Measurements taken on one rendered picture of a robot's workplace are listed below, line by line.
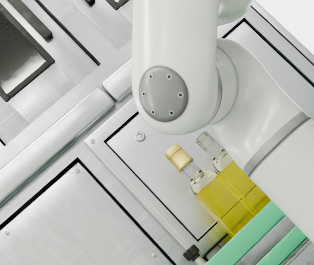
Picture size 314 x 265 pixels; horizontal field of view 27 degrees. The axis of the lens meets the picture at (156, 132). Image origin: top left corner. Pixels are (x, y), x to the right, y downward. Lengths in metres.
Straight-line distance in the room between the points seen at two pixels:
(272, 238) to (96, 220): 0.43
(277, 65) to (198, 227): 0.39
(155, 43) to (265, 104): 0.14
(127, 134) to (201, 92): 0.72
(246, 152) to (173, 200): 0.63
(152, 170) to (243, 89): 0.64
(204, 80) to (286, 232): 0.48
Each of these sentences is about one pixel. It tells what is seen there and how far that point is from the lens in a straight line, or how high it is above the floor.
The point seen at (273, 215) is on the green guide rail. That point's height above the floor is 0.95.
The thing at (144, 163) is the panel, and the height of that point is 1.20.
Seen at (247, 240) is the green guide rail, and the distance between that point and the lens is 1.06.
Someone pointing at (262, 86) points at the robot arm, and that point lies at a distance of 0.74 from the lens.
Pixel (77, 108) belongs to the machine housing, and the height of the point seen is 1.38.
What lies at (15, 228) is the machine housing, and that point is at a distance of 1.39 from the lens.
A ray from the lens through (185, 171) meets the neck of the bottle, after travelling 1.21.
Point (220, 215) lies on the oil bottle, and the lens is 1.18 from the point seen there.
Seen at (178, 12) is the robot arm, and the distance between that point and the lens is 0.65.
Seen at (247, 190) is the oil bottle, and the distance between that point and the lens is 1.19.
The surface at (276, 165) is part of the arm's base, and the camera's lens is 0.71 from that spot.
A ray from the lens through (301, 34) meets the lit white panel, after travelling 1.47.
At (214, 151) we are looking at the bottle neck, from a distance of 1.21.
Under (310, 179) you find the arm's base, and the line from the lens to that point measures 0.70.
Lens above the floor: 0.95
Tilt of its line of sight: 12 degrees up
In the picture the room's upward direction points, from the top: 44 degrees counter-clockwise
